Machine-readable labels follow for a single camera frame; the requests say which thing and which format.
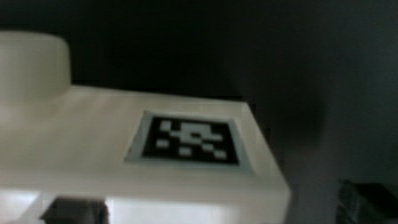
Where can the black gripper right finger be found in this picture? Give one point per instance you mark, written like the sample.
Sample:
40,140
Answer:
366,204

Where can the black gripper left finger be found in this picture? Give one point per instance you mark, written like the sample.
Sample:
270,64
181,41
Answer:
74,211

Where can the white front drawer box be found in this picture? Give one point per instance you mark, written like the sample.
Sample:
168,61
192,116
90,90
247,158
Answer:
160,152

